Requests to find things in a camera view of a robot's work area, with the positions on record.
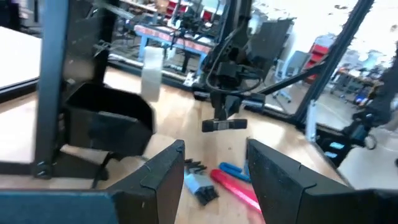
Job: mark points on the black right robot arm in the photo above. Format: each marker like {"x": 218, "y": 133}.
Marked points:
{"x": 239, "y": 25}

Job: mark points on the red storage bin rack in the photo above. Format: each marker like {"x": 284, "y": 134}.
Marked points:
{"x": 317, "y": 62}

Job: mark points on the black background machine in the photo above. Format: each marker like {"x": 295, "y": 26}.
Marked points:
{"x": 382, "y": 102}

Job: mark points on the blue-framed workbench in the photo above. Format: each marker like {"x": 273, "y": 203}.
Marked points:
{"x": 174, "y": 39}

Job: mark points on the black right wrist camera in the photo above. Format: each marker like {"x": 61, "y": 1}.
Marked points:
{"x": 228, "y": 73}

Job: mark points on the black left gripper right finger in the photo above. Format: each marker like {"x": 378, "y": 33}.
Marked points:
{"x": 295, "y": 202}

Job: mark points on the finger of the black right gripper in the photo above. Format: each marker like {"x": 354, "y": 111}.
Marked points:
{"x": 239, "y": 124}
{"x": 208, "y": 126}

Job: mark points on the small black pegboard shelf bin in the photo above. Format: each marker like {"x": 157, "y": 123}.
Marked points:
{"x": 118, "y": 133}

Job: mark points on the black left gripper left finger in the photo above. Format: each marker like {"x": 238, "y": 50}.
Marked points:
{"x": 155, "y": 193}

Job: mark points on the white tape roll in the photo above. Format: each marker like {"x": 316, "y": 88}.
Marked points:
{"x": 152, "y": 74}

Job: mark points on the red utility knife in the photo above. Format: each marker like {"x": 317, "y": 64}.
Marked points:
{"x": 236, "y": 189}

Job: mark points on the grey office chair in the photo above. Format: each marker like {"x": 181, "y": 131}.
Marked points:
{"x": 293, "y": 68}

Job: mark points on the large beige desk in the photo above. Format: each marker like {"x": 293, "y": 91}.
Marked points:
{"x": 15, "y": 56}

